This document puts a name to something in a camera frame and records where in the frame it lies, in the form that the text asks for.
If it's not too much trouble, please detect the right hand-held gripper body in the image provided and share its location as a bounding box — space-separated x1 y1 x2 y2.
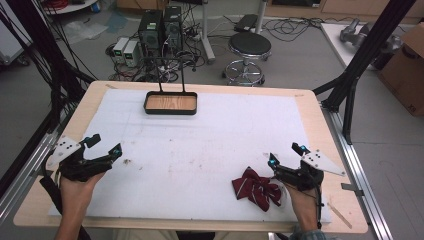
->
275 149 347 193

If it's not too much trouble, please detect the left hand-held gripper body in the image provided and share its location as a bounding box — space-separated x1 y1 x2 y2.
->
45 134 115 183

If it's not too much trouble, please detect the dark red striped bow tie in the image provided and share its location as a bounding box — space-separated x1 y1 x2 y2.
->
231 166 285 213

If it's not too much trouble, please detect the person's right hand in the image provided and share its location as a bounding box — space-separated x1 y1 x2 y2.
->
284 184 320 230

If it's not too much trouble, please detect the person's left hand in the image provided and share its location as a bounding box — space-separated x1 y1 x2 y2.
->
59 171 107 218

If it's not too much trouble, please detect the light wooden table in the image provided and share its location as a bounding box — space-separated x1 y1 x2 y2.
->
12 79 370 235

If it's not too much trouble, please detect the thin wooden stick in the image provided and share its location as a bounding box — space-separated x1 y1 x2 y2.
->
327 202 353 230

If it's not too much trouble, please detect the black tray stand with wooden base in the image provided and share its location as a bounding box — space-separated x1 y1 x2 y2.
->
142 56 199 116

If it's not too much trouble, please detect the white foam mat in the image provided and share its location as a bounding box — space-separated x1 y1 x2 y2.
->
47 88 333 224

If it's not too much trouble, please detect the white power supply unit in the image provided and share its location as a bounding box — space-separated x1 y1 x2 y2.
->
122 39 141 68
111 36 131 65

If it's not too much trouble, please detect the white board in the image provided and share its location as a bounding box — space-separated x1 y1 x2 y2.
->
319 22 379 70

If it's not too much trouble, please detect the black round stool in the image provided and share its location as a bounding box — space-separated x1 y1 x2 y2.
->
221 31 273 87

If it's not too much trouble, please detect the black computer tower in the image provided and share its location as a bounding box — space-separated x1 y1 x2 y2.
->
162 5 184 52
137 9 165 58

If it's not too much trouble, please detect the brown cardboard box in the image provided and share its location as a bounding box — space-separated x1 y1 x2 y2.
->
377 22 424 117

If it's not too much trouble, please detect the grey handheld vacuum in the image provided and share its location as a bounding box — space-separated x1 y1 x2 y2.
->
339 17 403 72

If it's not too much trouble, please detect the round white table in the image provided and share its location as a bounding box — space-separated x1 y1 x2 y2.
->
42 0 100 16

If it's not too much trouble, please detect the black flat device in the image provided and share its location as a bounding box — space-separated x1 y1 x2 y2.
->
233 13 260 34

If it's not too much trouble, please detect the grey desk leg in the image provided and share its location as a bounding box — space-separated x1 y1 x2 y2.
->
199 0 217 65

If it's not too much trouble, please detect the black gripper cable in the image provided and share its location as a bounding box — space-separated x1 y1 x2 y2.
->
312 186 325 231

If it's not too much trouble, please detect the black wrist strap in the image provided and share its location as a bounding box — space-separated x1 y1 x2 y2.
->
38 175 65 216

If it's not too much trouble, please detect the grey metal bracket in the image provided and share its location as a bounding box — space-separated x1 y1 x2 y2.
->
340 182 365 198

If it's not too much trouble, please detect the aluminium rail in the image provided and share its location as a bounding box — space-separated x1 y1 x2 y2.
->
320 101 395 240
0 128 64 226

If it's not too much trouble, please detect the black metal frame post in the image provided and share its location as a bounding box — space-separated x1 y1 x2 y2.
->
5 0 96 111
312 0 418 146

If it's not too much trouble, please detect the tangle of floor cables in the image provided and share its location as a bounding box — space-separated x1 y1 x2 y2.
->
261 16 326 44

